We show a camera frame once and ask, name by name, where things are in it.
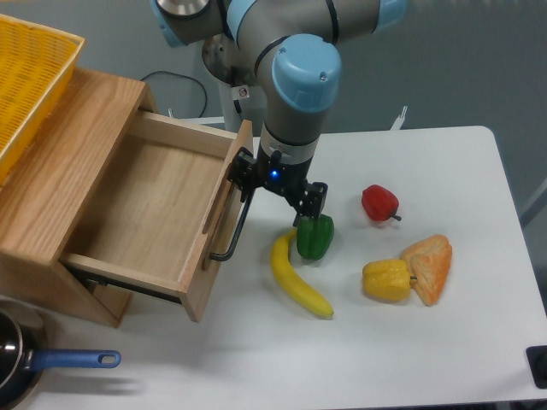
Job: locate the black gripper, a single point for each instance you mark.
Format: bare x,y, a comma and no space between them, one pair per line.
287,180

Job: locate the wooden top drawer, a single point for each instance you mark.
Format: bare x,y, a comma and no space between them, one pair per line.
161,208

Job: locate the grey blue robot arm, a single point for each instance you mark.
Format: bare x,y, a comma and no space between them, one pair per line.
290,49

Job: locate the wooden drawer cabinet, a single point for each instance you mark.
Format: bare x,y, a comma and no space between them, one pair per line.
44,196

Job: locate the green toy bell pepper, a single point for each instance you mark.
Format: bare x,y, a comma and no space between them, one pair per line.
314,236

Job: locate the yellow toy banana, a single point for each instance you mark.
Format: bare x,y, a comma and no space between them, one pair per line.
291,283

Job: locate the red toy bell pepper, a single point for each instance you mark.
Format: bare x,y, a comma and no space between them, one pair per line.
380,204

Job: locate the yellow toy bell pepper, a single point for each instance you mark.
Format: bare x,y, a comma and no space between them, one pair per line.
388,280

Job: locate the orange toy croissant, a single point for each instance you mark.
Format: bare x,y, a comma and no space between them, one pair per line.
429,262

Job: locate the black corner device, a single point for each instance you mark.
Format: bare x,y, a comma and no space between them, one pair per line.
536,356

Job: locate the yellow plastic basket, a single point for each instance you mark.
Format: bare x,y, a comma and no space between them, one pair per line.
37,63

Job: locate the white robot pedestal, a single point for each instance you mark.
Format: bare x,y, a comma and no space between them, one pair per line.
240,95

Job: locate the blue handled frying pan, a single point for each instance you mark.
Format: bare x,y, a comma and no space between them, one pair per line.
24,357

